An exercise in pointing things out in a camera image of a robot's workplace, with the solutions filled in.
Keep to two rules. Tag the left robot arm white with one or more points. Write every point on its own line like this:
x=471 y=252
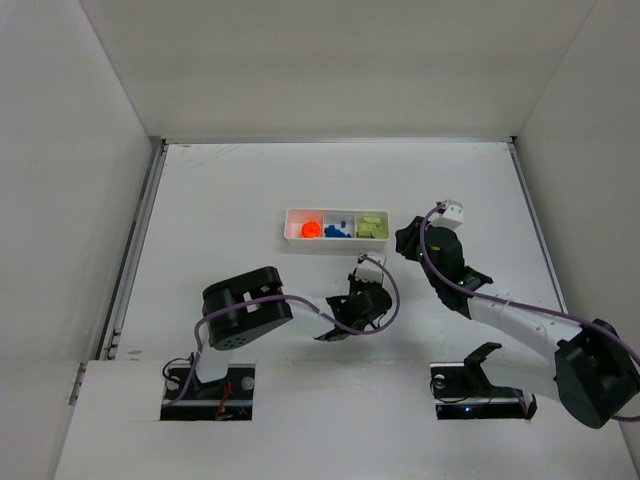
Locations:
x=242 y=309

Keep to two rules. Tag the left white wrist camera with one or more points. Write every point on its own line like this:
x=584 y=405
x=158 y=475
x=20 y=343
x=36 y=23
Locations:
x=368 y=267

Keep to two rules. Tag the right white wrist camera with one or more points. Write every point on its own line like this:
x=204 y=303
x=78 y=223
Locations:
x=449 y=214

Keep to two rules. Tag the green 2x4 lego brick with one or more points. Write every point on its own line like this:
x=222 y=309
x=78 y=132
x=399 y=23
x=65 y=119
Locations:
x=371 y=227

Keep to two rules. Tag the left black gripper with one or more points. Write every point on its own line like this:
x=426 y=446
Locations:
x=341 y=310

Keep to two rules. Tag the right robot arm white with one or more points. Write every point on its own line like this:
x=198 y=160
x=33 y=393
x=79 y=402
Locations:
x=587 y=368

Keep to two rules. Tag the white three-compartment tray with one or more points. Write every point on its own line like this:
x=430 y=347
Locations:
x=344 y=219

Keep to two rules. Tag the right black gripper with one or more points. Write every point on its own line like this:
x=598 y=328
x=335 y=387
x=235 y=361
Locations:
x=413 y=235

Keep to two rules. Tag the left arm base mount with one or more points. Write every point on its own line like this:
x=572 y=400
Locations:
x=229 y=399

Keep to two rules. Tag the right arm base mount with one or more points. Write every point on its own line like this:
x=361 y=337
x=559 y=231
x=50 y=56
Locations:
x=462 y=391

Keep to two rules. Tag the orange round lego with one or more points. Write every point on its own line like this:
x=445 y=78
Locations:
x=311 y=230

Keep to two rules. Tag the blue round lego piece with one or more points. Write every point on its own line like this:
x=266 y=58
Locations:
x=331 y=231

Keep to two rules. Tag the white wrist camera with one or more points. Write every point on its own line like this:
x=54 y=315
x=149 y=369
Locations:
x=368 y=267
x=449 y=214

